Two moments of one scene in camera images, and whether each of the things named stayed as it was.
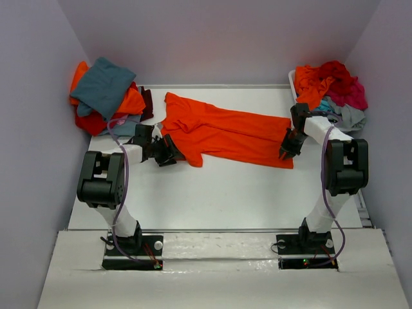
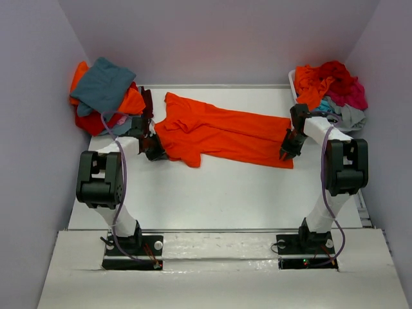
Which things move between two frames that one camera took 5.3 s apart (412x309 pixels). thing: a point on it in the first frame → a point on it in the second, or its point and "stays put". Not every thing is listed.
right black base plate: [306, 251] stays put
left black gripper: [169, 152] → [159, 154]
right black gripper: [291, 151] stays put
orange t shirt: [198, 128] stays put
